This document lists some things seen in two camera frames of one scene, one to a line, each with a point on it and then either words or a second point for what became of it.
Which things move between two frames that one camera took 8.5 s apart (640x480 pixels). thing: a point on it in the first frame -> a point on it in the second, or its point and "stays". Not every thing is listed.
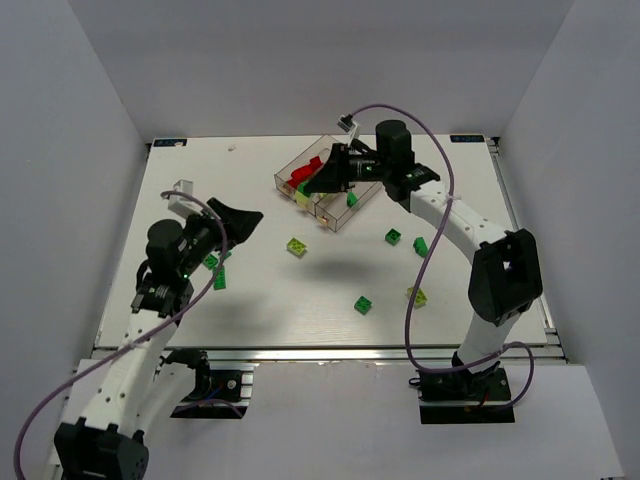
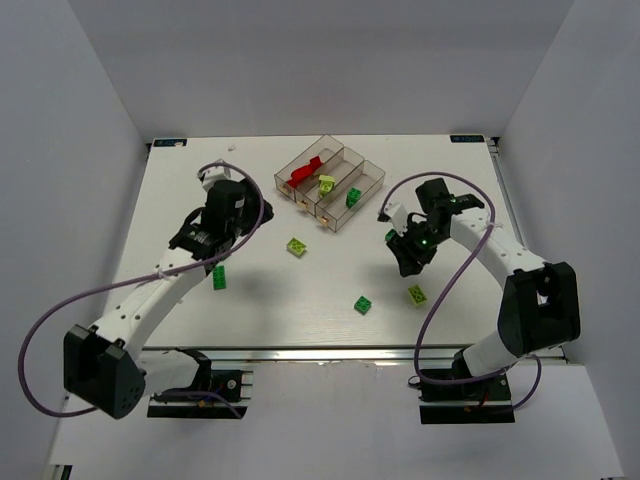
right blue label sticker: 467,138 stays
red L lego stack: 302,174 stays
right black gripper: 342,167 -> 409,248
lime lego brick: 420,297 stays
